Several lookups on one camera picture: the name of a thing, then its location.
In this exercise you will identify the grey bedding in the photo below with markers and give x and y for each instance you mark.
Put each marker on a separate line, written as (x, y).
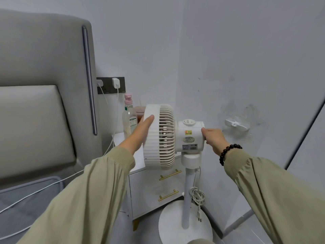
(22, 198)

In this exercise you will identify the white wall hook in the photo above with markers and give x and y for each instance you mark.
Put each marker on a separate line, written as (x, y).
(232, 122)

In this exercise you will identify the person's right hand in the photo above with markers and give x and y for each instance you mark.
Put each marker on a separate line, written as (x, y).
(214, 139)

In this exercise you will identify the white fan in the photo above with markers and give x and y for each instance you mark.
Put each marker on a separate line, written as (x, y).
(152, 149)

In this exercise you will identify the person's left forearm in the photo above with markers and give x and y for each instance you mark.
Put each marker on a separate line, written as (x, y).
(83, 200)

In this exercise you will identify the white charger plug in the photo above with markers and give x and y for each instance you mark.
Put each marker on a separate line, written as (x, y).
(99, 83)
(115, 82)

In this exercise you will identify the cup of brown drink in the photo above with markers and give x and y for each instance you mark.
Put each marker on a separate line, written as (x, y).
(139, 114)

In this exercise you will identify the grey padded headboard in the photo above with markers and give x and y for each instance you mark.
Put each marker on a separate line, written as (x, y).
(38, 60)

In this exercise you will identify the white wardrobe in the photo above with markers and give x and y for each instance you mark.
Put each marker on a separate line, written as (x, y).
(312, 144)

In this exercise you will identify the white nightstand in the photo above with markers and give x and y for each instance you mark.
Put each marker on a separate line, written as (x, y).
(147, 195)

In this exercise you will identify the person's right forearm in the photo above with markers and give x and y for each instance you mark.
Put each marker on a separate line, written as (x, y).
(266, 195)

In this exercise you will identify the dark wall socket panel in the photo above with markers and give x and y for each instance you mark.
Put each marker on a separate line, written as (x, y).
(108, 86)

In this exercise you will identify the person's left hand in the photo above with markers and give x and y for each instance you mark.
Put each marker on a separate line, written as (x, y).
(137, 135)

